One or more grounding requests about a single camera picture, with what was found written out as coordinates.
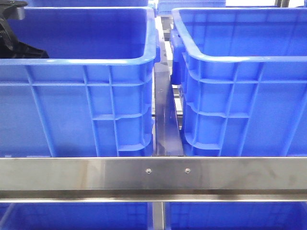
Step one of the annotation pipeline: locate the blue lower shelf bin right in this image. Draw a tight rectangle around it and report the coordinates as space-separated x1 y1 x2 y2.
166 202 307 230

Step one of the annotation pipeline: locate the blue target bin right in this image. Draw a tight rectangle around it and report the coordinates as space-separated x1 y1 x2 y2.
170 8 307 157

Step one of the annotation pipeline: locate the blue lower shelf bin left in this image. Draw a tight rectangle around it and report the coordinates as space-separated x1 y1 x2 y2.
0 203 153 230

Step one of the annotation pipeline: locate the blue bin behind source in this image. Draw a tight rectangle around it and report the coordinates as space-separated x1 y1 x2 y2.
27 0 150 7

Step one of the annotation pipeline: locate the blue crate background centre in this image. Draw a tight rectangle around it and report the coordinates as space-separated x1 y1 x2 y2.
157 0 226 15

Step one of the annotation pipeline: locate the steel front rack rail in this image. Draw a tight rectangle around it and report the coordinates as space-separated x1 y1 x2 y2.
0 157 307 203

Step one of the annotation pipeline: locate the steel centre divider rail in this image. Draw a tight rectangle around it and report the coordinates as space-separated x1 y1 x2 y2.
154 40 184 157

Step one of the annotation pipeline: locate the blue shelf bin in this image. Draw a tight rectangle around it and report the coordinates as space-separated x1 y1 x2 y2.
0 203 153 230
166 202 307 230

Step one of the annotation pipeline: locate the blue button source bin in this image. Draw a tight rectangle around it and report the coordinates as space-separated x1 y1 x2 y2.
0 7 159 158

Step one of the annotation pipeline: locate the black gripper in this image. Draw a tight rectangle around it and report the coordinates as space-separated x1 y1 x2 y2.
0 0 49 58

